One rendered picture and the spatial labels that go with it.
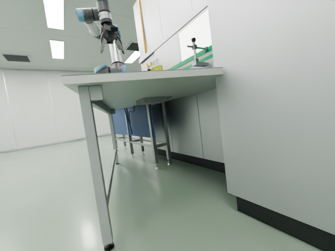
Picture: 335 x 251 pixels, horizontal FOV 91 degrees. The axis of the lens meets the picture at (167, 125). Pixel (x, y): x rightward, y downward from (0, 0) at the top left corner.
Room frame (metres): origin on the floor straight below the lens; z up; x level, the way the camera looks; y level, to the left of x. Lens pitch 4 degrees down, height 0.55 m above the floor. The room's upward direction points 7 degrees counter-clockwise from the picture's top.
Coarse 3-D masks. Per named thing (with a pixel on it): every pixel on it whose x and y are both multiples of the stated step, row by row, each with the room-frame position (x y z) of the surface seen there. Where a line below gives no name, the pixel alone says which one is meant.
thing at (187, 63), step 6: (210, 48) 1.09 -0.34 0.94; (198, 54) 1.18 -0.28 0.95; (204, 54) 1.14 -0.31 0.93; (210, 54) 1.09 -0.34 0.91; (186, 60) 1.29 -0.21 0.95; (192, 60) 1.24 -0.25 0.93; (204, 60) 1.14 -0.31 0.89; (174, 66) 1.43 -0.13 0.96; (180, 66) 1.37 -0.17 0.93; (186, 66) 1.30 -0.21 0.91
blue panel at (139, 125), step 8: (120, 112) 2.58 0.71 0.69; (128, 112) 2.27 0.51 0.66; (136, 112) 2.03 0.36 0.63; (144, 112) 1.83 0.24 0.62; (120, 120) 2.63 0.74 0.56; (136, 120) 2.06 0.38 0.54; (144, 120) 1.86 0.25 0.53; (152, 120) 1.69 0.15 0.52; (120, 128) 2.69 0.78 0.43; (136, 128) 2.09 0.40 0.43; (144, 128) 1.88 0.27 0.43; (144, 136) 1.91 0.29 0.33
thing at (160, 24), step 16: (144, 0) 2.13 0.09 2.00; (160, 0) 1.84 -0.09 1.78; (176, 0) 1.61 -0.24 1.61; (192, 0) 1.44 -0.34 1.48; (144, 16) 2.18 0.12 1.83; (160, 16) 1.87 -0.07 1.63; (176, 16) 1.64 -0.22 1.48; (192, 16) 1.43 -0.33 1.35; (144, 32) 2.22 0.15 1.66; (160, 32) 1.91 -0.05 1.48; (176, 32) 1.64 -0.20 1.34; (144, 48) 2.27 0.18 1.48; (144, 64) 2.33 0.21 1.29
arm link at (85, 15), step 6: (78, 12) 1.10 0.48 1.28; (84, 12) 1.11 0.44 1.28; (90, 12) 1.12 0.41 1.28; (78, 18) 1.12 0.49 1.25; (84, 18) 1.13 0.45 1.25; (90, 18) 1.14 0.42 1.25; (90, 24) 1.22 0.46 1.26; (96, 24) 1.31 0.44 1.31; (90, 30) 1.36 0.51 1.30; (96, 30) 1.37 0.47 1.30; (96, 36) 1.46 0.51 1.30
